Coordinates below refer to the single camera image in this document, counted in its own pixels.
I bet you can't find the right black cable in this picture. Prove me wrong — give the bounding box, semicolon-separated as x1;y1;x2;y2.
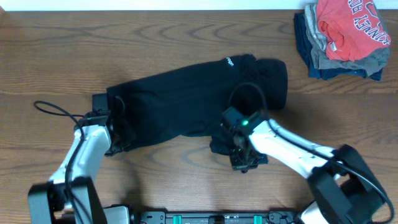
228;82;395;224

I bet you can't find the navy folded t-shirt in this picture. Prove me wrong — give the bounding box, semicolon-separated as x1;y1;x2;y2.
294;13;383;81

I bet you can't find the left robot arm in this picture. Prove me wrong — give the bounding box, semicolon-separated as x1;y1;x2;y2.
28;115;131;223

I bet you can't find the orange printed t-shirt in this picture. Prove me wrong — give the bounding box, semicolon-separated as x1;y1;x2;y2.
317;0;391;62

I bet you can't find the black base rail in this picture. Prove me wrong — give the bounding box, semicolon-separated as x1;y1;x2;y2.
102;205;308;224

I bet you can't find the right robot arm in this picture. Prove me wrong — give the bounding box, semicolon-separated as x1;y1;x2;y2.
221;107;395;223

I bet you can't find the black t-shirt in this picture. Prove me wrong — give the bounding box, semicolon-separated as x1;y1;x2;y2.
106;54;288;156

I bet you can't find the grey folded t-shirt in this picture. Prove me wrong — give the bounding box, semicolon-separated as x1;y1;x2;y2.
304;3;390;77

